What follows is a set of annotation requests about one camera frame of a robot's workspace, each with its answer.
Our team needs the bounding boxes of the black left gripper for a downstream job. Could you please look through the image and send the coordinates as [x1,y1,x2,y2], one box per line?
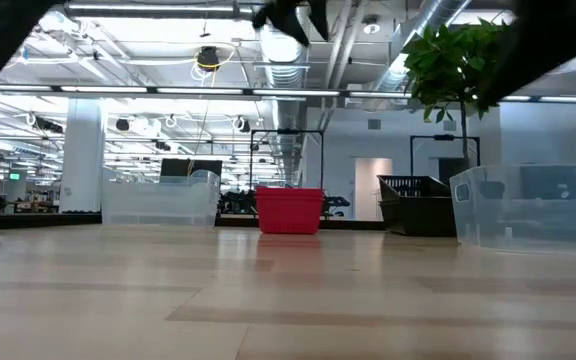
[251,0,330,48]

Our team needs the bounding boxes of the red slotted plastic basket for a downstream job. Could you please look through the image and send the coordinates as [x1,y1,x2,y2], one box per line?
[255,189,325,196]
[256,192,324,235]
[255,186,325,192]

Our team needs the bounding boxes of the black slotted plastic basket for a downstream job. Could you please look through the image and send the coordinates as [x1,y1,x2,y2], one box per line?
[380,196,458,237]
[376,174,452,202]

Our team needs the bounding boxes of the green leafy tree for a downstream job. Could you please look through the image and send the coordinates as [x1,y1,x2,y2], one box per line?
[401,19,514,174]

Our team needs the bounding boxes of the black monitor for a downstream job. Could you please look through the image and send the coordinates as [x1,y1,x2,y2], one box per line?
[160,158,223,177]

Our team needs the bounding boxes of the long linear ceiling light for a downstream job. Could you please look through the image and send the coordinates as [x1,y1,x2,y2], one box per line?
[0,84,576,104]

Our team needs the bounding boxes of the blue machine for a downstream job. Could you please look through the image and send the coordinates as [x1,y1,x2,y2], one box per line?
[519,164,576,201]

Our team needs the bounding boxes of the silver ventilation duct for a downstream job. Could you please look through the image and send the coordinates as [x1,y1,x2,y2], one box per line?
[255,19,314,132]

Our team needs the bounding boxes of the black hanging cable reel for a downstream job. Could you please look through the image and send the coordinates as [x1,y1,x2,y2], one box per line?
[195,45,222,72]

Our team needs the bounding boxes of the black metal gantry frame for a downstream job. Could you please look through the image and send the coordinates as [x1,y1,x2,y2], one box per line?
[410,133,482,177]
[250,128,325,191]

